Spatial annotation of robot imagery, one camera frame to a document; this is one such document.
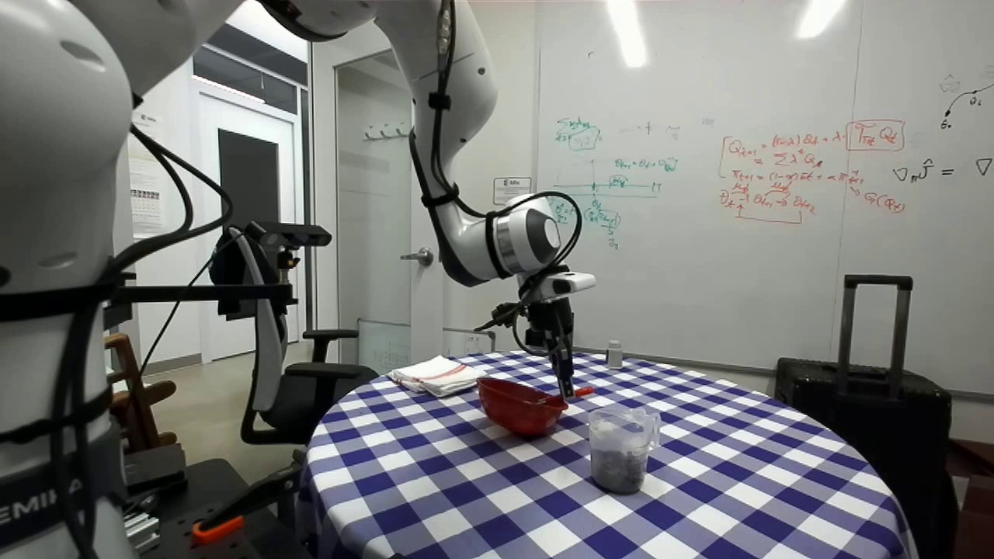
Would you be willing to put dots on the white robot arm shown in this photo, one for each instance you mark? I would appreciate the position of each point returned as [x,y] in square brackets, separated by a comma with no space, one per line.
[443,56]

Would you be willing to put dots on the red handled metal spoon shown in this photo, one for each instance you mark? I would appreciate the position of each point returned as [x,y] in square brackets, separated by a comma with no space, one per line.
[579,391]

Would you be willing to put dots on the wooden stool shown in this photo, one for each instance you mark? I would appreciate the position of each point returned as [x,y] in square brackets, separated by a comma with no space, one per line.
[132,397]

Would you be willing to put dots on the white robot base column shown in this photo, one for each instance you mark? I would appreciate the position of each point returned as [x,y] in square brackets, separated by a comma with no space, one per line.
[65,107]

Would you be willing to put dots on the clear plastic jug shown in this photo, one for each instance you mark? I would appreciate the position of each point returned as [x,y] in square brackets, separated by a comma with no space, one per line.
[619,444]

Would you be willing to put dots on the orange handled tool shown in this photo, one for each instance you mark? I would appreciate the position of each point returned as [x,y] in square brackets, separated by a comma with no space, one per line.
[219,532]

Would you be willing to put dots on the small white bottle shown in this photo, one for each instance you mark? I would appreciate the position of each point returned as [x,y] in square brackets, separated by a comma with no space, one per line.
[614,354]

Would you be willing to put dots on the black rolling suitcase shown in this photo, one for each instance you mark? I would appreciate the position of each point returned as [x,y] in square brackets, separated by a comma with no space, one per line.
[893,418]

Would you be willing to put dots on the red plastic bowl with beans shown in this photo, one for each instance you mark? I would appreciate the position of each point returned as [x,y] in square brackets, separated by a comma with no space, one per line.
[515,406]

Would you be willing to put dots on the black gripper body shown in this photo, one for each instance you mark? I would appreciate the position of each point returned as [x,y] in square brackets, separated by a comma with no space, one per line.
[541,314]

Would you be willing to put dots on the black office chair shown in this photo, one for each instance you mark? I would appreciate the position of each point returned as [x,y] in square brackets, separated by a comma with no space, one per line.
[287,397]

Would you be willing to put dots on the blue white checkered tablecloth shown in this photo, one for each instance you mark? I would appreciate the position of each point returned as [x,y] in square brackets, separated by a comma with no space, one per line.
[730,477]

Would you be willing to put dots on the folded white striped towel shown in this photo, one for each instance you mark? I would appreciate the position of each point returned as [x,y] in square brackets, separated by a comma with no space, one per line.
[438,375]

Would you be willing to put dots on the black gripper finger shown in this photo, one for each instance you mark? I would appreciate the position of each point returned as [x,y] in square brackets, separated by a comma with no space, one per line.
[567,367]
[556,360]

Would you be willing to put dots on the black camera tripod mount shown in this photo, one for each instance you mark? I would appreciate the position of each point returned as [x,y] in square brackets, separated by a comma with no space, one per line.
[207,289]

